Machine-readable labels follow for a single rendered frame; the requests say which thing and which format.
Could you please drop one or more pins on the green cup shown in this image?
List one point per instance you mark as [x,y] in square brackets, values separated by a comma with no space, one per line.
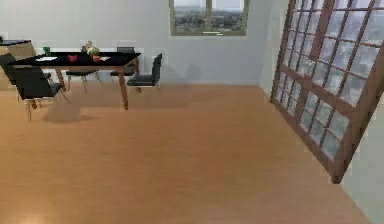
[47,51]

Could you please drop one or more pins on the black dining chair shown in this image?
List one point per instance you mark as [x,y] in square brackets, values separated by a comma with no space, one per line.
[31,83]
[125,50]
[146,78]
[81,72]

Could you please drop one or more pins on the green framed window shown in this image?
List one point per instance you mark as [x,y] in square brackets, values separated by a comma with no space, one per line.
[209,16]

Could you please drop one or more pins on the white paper sheet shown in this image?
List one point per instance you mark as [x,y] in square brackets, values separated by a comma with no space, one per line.
[105,58]

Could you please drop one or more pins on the green round vase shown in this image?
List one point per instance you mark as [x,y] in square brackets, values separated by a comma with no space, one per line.
[92,51]

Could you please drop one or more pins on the black top wooden dining table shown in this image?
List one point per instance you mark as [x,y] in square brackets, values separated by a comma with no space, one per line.
[83,60]

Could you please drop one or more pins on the red bowl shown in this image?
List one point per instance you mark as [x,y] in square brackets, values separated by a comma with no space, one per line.
[72,58]

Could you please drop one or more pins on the brown framed glass door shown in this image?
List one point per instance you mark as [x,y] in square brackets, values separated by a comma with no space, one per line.
[326,76]

